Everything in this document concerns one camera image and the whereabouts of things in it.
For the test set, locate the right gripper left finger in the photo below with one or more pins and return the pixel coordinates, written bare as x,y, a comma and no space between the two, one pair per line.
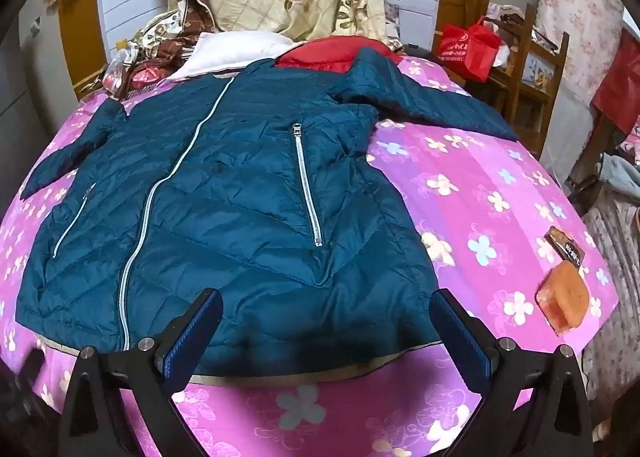
94,420

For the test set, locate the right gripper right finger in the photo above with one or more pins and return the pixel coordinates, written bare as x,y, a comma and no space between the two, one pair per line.
531,403

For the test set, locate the teal quilted down jacket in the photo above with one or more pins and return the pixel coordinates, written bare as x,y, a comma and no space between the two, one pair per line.
257,186

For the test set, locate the orange pouch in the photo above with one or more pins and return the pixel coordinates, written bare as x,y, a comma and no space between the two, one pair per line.
563,298

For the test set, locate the brown snack packet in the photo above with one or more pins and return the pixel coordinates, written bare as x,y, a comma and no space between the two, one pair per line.
565,246

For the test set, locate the grey wardrobe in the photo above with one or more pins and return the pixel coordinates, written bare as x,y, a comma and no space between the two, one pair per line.
36,92

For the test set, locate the wooden chair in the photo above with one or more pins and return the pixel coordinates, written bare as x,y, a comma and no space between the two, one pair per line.
524,87

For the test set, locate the brown floral bedding pile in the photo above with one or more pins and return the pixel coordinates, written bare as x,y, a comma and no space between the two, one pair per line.
158,49

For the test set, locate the white pillow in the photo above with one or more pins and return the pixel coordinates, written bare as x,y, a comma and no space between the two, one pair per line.
233,50

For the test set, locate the red shopping bag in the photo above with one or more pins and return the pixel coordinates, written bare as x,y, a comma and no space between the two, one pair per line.
469,53

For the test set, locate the red pillow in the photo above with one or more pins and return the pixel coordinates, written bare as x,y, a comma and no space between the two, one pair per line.
335,53

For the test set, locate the floral curtain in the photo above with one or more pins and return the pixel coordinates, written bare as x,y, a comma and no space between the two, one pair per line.
594,27

